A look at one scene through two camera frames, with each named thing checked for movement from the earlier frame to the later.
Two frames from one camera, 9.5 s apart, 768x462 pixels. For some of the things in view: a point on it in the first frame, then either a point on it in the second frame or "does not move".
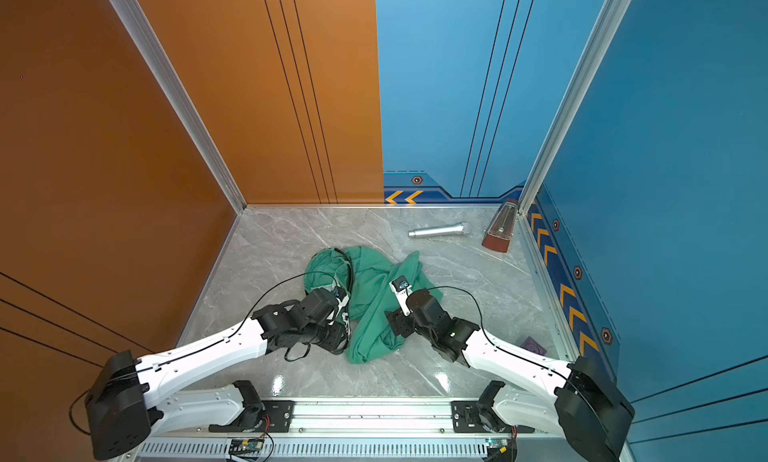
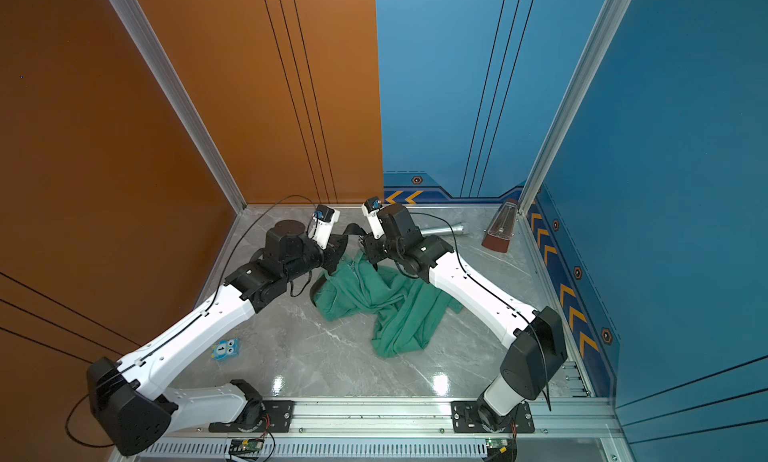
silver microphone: (461, 228) does not move
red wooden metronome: (502, 228) does not move
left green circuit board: (244, 446) does not move
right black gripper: (397, 322) -> (371, 244)
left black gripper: (338, 339) -> (332, 249)
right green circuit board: (502, 444) does not move
